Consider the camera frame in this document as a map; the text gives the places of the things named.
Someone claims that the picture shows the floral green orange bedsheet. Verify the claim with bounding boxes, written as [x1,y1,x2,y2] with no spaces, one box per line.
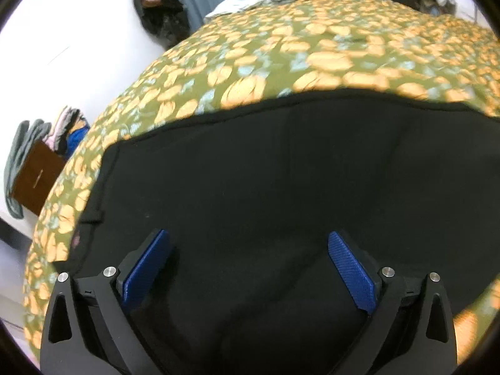
[21,0,500,364]

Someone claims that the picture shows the black pants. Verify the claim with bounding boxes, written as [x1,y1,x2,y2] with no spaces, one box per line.
[52,88,500,375]

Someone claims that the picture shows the white pillow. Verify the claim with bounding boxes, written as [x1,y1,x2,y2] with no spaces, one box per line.
[203,0,298,18]

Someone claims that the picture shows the dark hanging clothes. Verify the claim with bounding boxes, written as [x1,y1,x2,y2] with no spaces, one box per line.
[131,0,192,49]

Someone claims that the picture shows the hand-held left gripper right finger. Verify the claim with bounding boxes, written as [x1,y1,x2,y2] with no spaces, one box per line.
[327,230,458,375]

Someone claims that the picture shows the brown wooden cabinet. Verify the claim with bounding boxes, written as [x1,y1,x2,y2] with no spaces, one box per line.
[12,141,67,216]

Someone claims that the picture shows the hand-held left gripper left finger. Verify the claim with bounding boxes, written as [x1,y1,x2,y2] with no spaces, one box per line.
[40,229,174,375]

